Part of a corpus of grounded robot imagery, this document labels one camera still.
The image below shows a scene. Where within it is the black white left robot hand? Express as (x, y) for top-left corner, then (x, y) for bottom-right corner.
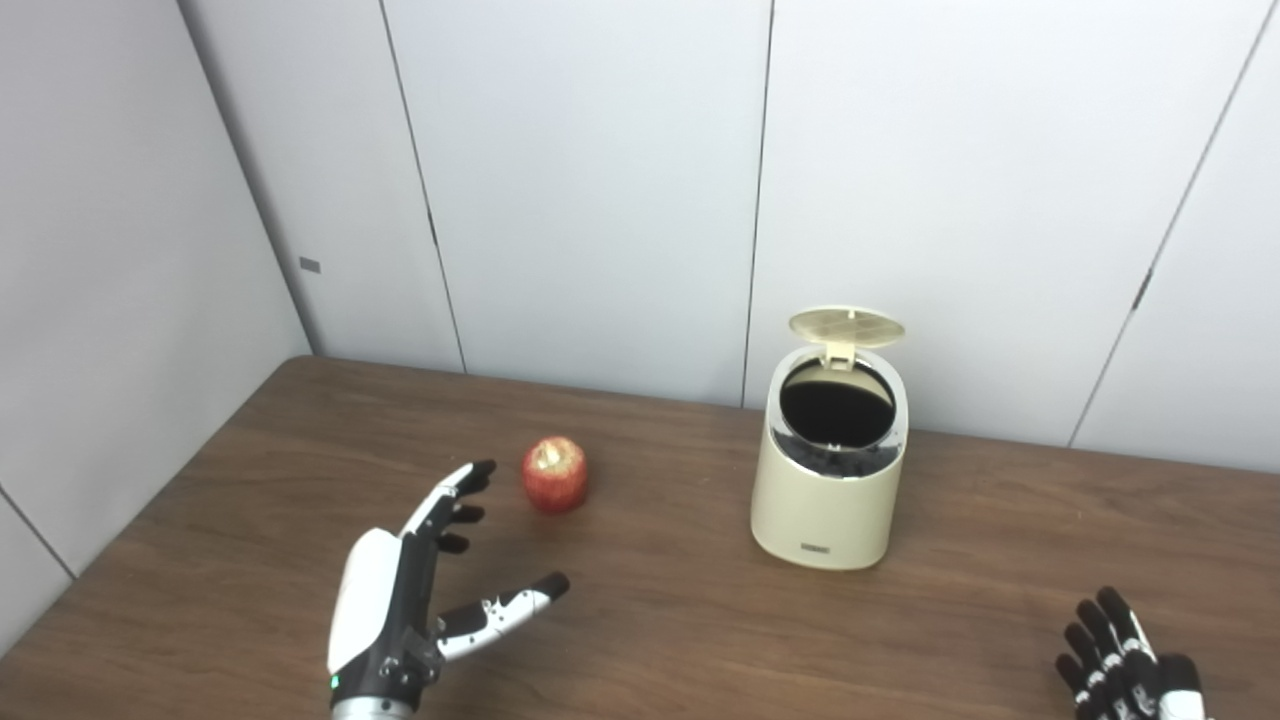
(327, 459), (571, 706)

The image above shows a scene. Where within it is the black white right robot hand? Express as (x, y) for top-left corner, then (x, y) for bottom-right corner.
(1055, 586), (1211, 720)

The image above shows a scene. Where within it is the red apple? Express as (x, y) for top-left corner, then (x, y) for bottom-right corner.
(521, 436), (589, 515)

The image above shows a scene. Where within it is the cream-colored bin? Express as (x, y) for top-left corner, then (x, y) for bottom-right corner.
(750, 306), (910, 571)

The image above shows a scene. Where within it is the round cream bin lid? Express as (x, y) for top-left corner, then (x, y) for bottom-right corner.
(788, 306), (906, 371)

